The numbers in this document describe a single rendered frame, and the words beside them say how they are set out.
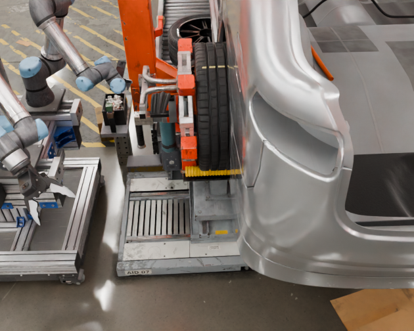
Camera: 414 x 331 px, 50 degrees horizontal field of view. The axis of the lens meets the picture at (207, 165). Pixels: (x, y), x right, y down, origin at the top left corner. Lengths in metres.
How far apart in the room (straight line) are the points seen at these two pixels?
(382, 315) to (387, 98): 1.15
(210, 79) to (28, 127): 0.82
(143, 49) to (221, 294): 1.44
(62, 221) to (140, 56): 1.06
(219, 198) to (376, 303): 1.04
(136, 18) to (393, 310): 2.08
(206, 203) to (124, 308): 0.75
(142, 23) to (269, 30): 1.36
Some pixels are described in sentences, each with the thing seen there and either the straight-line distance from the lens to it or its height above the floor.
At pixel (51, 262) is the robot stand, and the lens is 2.58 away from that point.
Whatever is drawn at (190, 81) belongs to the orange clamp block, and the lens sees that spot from 2.02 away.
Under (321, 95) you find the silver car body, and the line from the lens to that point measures 1.13.
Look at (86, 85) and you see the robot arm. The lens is 2.20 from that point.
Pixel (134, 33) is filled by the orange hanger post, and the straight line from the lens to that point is 2.58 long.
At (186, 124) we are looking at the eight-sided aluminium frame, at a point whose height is 0.95.
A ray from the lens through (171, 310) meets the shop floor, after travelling 2.56.
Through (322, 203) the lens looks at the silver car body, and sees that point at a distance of 1.28.
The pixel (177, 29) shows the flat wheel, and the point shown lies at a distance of 3.94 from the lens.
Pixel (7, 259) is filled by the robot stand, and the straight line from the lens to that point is 2.68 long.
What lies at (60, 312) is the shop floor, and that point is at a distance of 2.67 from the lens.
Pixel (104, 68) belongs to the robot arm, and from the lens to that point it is 2.28.
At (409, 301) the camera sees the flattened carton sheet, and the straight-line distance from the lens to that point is 2.78.
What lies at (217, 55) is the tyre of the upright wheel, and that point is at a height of 1.18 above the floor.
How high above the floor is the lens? 2.22
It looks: 43 degrees down
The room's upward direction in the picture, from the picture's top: 1 degrees counter-clockwise
